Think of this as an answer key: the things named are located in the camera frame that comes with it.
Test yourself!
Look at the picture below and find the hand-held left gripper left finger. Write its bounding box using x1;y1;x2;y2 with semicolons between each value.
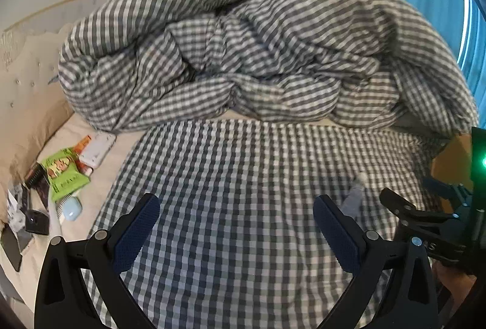
35;193;161;329

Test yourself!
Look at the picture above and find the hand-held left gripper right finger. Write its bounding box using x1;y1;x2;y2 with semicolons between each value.
313;194;439;329

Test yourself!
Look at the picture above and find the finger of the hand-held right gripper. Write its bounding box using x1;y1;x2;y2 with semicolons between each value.
422;177;475;200
380;188;462;238

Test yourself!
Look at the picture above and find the cardboard box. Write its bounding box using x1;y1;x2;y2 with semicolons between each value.
431;132;475;212

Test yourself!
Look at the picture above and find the person's right hand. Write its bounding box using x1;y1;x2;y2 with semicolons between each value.
431;261;479;299

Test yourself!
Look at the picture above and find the white rectangular device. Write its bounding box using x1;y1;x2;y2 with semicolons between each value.
78;132;117;167

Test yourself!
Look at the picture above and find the green snack packet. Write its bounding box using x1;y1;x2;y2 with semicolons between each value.
40;147;91;202

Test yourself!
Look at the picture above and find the grey checkered flat sheet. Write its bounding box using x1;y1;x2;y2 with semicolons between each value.
81;119;456;329

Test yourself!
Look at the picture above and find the black square device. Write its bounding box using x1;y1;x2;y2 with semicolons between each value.
25;209;51;235

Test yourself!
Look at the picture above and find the dark glossy packet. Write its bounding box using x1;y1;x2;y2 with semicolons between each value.
36;173;51;210

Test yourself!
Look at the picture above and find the orange packet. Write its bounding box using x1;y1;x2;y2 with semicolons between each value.
72;135;94;176

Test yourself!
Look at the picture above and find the small black box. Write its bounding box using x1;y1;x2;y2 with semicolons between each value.
25;163;44;188

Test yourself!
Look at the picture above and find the beige pillow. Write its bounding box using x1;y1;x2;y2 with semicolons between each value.
8;86;74;185

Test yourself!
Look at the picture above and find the grey checkered duvet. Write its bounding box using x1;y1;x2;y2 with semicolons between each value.
58;0;478;138

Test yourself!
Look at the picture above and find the cream tufted headboard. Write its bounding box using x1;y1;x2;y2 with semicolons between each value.
0;25;73;117

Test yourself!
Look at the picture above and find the white strap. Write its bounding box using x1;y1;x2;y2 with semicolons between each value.
47;200;63;236

